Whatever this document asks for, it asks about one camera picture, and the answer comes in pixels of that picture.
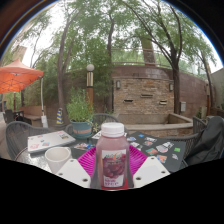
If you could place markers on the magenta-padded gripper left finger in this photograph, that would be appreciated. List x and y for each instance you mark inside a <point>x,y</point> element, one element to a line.
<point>73,173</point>

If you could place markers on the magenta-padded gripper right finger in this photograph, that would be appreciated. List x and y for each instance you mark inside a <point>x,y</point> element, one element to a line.
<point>151,171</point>

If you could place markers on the pink drink bottle white cap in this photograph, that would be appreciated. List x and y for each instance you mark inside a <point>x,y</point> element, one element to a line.
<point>112,156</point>

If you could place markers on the white cup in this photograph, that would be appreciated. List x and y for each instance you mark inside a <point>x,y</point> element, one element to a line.
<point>56,160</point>

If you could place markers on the grey laptop with stickers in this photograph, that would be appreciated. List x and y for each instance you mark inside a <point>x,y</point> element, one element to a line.
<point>50,140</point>

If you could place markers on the white sticker sheet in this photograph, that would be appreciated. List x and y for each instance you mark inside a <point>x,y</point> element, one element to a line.
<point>96,135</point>

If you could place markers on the blue yellow striped bollard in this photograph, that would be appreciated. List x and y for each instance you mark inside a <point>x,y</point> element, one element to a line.
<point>59,116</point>

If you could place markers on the potted plant in blue pot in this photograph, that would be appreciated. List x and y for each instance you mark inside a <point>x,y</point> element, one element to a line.
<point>80,113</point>

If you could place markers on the black jacket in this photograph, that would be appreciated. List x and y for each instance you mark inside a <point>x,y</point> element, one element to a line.
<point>208,140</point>

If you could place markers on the group of dark chairs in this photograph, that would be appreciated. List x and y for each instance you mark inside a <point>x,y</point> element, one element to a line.
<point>13,116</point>

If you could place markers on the orange canopy tent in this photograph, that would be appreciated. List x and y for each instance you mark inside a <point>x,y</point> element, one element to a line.
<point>18,76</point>

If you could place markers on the grey wall box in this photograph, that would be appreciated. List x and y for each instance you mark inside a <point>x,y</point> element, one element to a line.
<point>183,106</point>

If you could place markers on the wall lamp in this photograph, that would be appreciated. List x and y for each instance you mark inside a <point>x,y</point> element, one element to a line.
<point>171,87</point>
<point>118,84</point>

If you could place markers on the brown lamp post white globe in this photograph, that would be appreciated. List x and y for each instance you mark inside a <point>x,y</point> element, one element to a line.
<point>90,86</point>

